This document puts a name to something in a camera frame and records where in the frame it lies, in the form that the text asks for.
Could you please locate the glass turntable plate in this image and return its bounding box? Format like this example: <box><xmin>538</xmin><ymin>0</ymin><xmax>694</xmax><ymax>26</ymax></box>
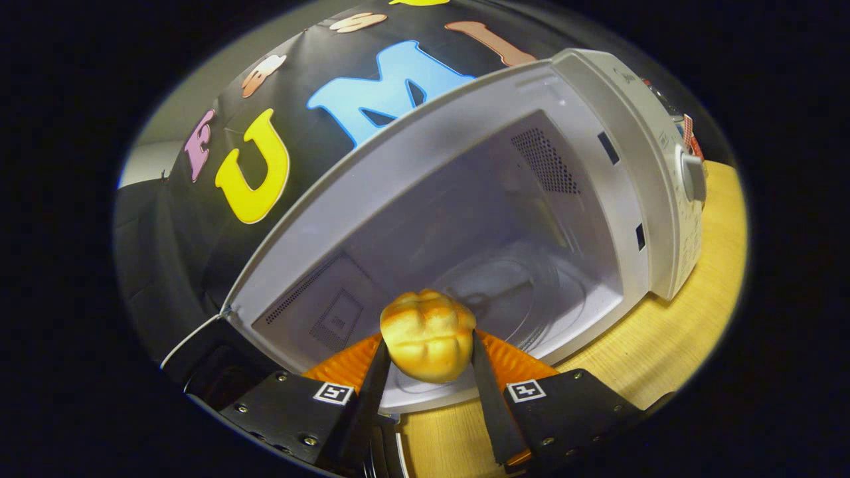
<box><xmin>432</xmin><ymin>256</ymin><xmax>588</xmax><ymax>353</ymax></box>

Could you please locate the white microwave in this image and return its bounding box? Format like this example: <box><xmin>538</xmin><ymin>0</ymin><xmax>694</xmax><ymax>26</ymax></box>
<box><xmin>159</xmin><ymin>48</ymin><xmax>708</xmax><ymax>478</ymax></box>

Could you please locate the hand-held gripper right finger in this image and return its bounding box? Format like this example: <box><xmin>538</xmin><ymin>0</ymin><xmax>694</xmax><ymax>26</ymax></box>
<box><xmin>472</xmin><ymin>331</ymin><xmax>645</xmax><ymax>469</ymax></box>

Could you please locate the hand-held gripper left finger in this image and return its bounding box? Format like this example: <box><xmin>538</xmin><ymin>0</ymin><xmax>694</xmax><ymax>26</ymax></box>
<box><xmin>219</xmin><ymin>334</ymin><xmax>392</xmax><ymax>473</ymax></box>

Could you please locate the golden bread bun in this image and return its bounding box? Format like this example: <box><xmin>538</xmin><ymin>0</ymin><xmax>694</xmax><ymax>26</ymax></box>
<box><xmin>380</xmin><ymin>289</ymin><xmax>477</xmax><ymax>384</ymax></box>

